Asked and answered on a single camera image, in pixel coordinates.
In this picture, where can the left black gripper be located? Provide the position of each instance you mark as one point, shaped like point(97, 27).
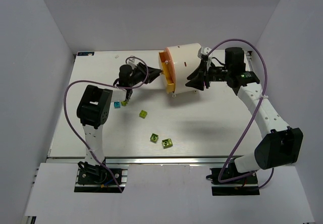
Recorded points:
point(140, 73)

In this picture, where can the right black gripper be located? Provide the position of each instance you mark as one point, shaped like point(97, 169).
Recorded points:
point(206, 75)

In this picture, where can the yellow drawer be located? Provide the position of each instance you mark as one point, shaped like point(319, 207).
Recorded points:
point(166, 65)

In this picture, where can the cream cylindrical drawer cabinet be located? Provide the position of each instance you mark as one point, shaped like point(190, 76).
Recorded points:
point(185, 61)

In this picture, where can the lime square lego brick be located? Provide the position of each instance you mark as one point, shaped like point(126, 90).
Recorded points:
point(167, 143)
point(143, 114)
point(154, 138)

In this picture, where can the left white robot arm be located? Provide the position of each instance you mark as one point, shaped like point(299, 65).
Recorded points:
point(93, 109)

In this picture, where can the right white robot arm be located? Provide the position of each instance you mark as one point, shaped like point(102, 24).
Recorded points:
point(280, 144)

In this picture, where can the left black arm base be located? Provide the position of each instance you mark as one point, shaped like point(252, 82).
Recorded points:
point(97, 179)

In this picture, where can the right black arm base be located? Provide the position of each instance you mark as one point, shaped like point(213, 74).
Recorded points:
point(243, 187)

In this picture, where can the small cyan lego brick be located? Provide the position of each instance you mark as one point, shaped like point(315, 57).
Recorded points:
point(117, 104)

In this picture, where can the left blue corner label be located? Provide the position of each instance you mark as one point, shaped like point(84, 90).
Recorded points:
point(85, 54)

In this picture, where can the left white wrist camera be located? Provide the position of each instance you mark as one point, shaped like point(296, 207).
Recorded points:
point(131, 61)

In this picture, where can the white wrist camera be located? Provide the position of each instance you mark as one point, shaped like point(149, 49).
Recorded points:
point(205, 55)
point(131, 61)

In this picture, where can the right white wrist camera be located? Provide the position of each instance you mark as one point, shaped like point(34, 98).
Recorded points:
point(205, 55)

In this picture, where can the aluminium table rail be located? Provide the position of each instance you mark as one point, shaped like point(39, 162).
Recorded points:
point(194, 161)

